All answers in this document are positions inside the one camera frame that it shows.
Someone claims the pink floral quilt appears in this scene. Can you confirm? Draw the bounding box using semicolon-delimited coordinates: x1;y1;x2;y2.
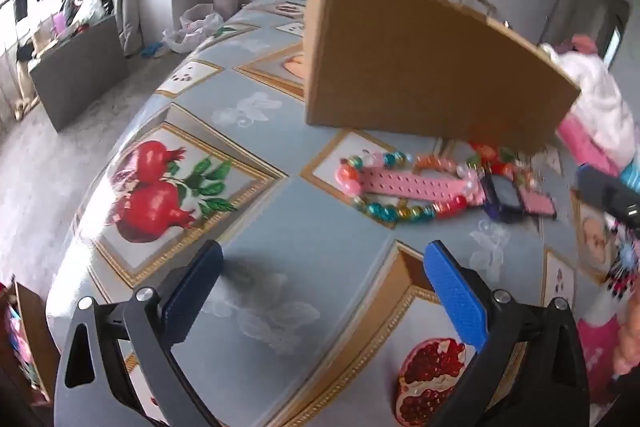
558;115;639;404

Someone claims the pink strap kids watch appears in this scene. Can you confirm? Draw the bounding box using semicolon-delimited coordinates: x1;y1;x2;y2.
343;168;556;222

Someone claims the brown cardboard box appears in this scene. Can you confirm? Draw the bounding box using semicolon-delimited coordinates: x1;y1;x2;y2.
303;0;580;154

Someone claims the colourful bead bracelet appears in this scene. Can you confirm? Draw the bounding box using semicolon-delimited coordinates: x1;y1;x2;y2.
335;149;487;223

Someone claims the white plastic bag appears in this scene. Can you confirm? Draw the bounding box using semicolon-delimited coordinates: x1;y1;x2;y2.
162;3;224;54

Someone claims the white fluffy blanket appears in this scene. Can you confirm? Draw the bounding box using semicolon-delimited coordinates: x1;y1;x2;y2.
540;43;637;174

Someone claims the fruit pattern tablecloth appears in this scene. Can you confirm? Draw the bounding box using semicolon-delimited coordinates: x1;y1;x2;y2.
45;0;622;427

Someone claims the grey low cabinet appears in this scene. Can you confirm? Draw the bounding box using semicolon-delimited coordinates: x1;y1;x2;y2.
30;15;128;132

